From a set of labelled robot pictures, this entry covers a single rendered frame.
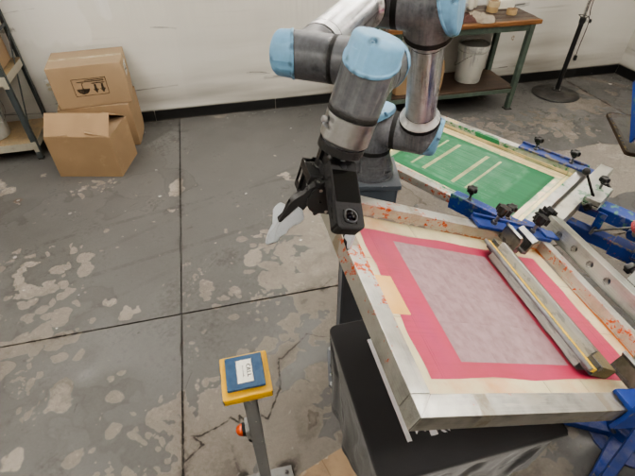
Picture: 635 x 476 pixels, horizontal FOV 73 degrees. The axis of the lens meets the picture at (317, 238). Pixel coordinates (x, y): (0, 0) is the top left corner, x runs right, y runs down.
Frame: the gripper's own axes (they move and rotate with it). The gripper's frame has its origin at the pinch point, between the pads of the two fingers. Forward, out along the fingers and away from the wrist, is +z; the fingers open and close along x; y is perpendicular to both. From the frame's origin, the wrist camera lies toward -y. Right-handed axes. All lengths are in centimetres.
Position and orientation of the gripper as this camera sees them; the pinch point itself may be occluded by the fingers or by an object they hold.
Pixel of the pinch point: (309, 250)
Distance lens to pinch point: 74.4
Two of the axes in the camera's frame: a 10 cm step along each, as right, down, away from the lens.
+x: -9.3, -0.7, -3.7
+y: -2.4, -6.4, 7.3
